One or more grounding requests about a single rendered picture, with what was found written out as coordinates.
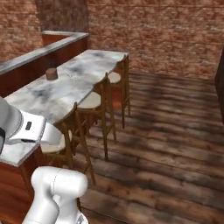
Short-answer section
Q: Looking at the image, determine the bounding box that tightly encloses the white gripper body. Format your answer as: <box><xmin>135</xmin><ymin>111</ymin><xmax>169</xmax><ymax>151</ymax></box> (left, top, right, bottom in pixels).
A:
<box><xmin>39</xmin><ymin>122</ymin><xmax>64</xmax><ymax>146</ymax></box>

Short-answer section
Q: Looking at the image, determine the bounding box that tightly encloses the brown candle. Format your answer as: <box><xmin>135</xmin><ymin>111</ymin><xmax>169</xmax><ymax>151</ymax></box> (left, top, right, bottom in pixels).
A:
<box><xmin>45</xmin><ymin>67</ymin><xmax>59</xmax><ymax>81</ymax></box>

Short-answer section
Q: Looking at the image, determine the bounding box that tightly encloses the marble-topped wooden dining counter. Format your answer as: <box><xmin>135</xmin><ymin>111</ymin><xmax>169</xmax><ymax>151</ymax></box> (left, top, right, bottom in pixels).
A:
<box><xmin>0</xmin><ymin>49</ymin><xmax>130</xmax><ymax>224</ymax></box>

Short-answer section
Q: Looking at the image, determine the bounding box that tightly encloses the dark wooden cabinet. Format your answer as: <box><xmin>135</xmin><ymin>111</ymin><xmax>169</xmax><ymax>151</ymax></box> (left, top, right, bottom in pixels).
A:
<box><xmin>214</xmin><ymin>47</ymin><xmax>224</xmax><ymax>118</ymax></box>

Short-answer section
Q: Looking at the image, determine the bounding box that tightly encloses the wooden stool with cream seat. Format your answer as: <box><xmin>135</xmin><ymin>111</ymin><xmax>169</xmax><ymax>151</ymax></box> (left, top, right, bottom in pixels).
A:
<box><xmin>39</xmin><ymin>101</ymin><xmax>97</xmax><ymax>187</ymax></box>
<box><xmin>106</xmin><ymin>53</ymin><xmax>132</xmax><ymax>130</ymax></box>
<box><xmin>76</xmin><ymin>72</ymin><xmax>118</xmax><ymax>162</ymax></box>

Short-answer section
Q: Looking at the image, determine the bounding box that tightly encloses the grey-topped wooden counter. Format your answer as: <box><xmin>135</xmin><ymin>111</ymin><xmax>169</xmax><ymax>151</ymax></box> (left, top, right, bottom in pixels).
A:
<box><xmin>0</xmin><ymin>30</ymin><xmax>90</xmax><ymax>99</ymax></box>

